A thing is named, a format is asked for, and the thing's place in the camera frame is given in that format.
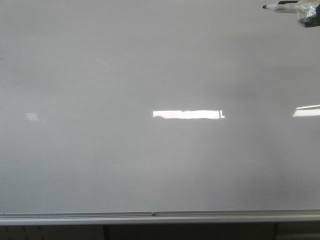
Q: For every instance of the black and white whiteboard marker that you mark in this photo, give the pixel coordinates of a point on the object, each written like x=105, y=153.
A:
x=291, y=6

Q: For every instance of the white whiteboard with aluminium frame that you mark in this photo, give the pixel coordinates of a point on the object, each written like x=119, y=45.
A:
x=157, y=112

